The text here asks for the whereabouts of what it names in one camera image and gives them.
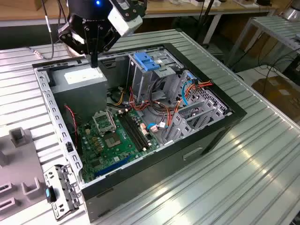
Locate grey metal card retainer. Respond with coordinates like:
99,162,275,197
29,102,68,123
43,164,83,222

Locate blue expansion slot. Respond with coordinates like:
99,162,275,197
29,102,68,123
93,155,132,178

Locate grey power supply unit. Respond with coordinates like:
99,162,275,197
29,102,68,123
50,63,108,120

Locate black RAM slot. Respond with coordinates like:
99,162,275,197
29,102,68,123
123,111,149,150
118,112,145,152
120,112,147,151
125,110,152,148

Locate yellow red wire bundle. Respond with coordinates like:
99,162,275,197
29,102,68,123
113,90,126,106

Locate grey parts rack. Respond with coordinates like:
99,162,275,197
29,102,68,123
0,126,47,214

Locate blue plastic drive bracket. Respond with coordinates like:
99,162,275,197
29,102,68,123
133,52,162,73

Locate green motherboard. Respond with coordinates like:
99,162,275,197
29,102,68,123
77,109,162,183

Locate black open PC case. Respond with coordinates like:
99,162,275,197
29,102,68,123
31,43,248,223

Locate blue data wire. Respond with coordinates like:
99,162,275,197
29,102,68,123
180,72,196,107

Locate red orange wire bundle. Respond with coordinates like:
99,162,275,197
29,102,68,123
128,86,179,118

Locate grey metal disk bay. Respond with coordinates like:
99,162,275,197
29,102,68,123
164,99,233,145

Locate black latch with blue tab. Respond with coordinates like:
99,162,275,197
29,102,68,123
45,186,58,203

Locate grey metal drive cage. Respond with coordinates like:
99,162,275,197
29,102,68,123
127,49,186,104

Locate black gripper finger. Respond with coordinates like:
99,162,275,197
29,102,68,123
57,22,96,68
94,25,120,68

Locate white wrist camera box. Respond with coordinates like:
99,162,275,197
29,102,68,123
107,0,144,38

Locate multicoloured disk power wire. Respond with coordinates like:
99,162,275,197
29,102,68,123
167,79,214,128

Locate large labelled cardboard box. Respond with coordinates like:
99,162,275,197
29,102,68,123
252,75,300,118

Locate metal socket cover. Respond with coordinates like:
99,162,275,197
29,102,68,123
92,109,117,135

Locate CPU socket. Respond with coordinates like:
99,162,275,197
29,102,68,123
104,132,124,149

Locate long wooden desk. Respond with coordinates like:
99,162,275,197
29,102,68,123
0,0,279,45

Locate metal slat side table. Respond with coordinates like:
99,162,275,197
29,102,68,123
227,16,300,68

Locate black cable with silver connector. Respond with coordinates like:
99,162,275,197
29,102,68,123
29,0,56,60

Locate small white box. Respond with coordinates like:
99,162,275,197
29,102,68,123
190,0,222,8

